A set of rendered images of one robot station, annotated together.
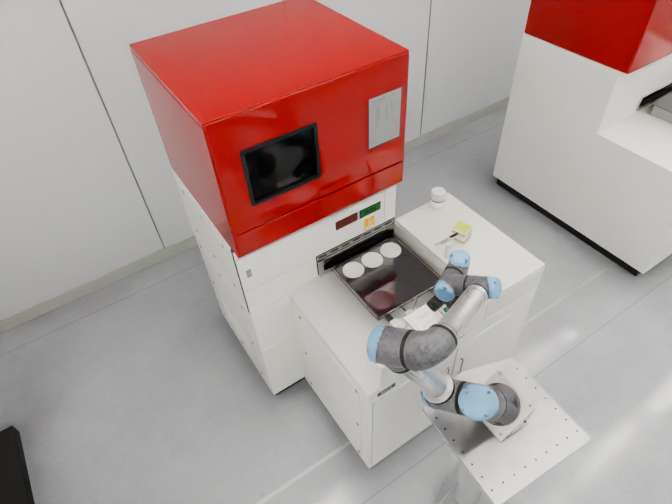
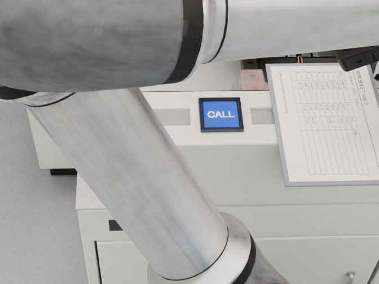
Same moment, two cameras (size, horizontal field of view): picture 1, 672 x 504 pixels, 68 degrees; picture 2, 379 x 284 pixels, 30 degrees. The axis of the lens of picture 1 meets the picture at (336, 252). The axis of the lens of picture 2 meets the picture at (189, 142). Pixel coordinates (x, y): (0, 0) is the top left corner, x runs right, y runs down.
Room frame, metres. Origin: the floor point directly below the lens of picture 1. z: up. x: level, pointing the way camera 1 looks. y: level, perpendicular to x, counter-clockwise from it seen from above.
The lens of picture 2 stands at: (0.52, -0.46, 1.66)
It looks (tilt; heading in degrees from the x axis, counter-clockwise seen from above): 51 degrees down; 25
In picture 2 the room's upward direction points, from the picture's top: 3 degrees clockwise
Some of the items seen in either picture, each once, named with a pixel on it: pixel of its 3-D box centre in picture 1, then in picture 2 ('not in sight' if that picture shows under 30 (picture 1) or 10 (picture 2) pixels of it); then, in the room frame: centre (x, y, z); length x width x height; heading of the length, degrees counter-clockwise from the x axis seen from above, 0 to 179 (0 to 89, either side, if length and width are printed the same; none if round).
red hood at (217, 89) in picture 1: (274, 117); not in sight; (1.87, 0.21, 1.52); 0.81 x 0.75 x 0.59; 120
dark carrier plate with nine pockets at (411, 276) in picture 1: (386, 273); not in sight; (1.51, -0.22, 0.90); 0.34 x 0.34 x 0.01; 30
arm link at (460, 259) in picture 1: (458, 266); not in sight; (1.21, -0.44, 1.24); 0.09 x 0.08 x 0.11; 147
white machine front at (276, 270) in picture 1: (322, 244); not in sight; (1.60, 0.06, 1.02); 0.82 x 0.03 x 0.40; 120
